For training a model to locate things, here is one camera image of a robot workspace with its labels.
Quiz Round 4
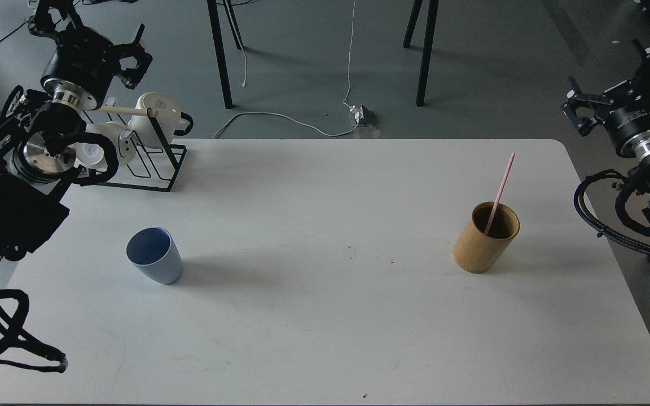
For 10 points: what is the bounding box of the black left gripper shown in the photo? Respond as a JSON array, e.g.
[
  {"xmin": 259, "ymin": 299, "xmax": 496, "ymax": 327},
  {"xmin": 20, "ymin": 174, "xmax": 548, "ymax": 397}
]
[{"xmin": 27, "ymin": 1, "xmax": 153, "ymax": 108}]

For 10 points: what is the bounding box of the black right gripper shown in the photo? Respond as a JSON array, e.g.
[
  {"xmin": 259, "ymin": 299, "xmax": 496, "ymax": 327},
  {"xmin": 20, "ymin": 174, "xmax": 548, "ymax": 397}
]
[{"xmin": 562, "ymin": 39, "xmax": 650, "ymax": 158}]

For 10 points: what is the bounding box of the pink chopstick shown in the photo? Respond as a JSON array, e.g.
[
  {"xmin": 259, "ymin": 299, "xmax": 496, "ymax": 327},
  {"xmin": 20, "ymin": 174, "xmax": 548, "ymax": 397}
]
[{"xmin": 484, "ymin": 153, "xmax": 515, "ymax": 236}]

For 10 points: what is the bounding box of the light blue cup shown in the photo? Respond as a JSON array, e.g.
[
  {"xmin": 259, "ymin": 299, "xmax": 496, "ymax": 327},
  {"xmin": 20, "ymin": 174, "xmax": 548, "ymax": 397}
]
[{"xmin": 125, "ymin": 228, "xmax": 183, "ymax": 285}]

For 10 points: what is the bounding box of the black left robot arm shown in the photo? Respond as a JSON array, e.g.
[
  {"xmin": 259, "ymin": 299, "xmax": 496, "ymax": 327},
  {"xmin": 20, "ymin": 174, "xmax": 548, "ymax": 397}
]
[{"xmin": 0, "ymin": 1, "xmax": 152, "ymax": 373}]

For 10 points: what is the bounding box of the white mug on rack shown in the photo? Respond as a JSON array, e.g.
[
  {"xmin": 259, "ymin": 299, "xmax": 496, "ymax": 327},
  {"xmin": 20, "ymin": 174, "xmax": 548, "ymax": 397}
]
[{"xmin": 74, "ymin": 121, "xmax": 137, "ymax": 173}]

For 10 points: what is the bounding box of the black table leg left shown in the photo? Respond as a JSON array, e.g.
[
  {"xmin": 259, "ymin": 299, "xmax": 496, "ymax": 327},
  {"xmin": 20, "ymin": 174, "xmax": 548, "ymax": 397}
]
[{"xmin": 206, "ymin": 1, "xmax": 244, "ymax": 109}]

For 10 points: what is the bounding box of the black table leg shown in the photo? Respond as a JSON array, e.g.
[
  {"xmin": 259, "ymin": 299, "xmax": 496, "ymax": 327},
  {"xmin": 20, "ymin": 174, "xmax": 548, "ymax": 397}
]
[
  {"xmin": 402, "ymin": 1, "xmax": 440, "ymax": 108},
  {"xmin": 206, "ymin": 1, "xmax": 244, "ymax": 109}
]

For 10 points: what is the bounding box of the black table leg right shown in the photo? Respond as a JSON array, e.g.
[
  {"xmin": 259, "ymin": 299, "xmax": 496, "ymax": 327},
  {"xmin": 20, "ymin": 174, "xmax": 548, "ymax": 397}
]
[{"xmin": 402, "ymin": 1, "xmax": 440, "ymax": 108}]

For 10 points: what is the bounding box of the bamboo cylinder holder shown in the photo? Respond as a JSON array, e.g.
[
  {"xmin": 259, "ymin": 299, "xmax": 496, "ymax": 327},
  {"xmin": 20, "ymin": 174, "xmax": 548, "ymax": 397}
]
[{"xmin": 453, "ymin": 201, "xmax": 520, "ymax": 274}]

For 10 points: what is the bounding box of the floor power socket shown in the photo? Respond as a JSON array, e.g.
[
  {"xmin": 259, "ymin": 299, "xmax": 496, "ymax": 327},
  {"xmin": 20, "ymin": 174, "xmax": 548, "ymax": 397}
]
[{"xmin": 349, "ymin": 104, "xmax": 379, "ymax": 127}]

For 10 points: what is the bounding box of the white mug black handle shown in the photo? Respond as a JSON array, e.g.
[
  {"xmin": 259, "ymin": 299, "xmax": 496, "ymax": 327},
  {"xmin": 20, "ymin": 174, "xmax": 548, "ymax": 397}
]
[{"xmin": 128, "ymin": 92, "xmax": 194, "ymax": 149}]

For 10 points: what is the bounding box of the black wire mug rack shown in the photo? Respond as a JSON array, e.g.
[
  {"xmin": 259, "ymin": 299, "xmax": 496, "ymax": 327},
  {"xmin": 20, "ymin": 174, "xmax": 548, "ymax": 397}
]
[{"xmin": 85, "ymin": 98, "xmax": 187, "ymax": 192}]

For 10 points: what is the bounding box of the white floor cable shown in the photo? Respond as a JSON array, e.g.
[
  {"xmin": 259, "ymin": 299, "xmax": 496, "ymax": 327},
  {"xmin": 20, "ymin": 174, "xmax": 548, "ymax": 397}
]
[{"xmin": 213, "ymin": 112, "xmax": 359, "ymax": 139}]

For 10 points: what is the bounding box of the thin white hanging cable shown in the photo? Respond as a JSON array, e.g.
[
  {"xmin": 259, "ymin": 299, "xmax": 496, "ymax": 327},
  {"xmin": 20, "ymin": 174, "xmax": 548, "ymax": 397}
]
[{"xmin": 342, "ymin": 0, "xmax": 358, "ymax": 111}]

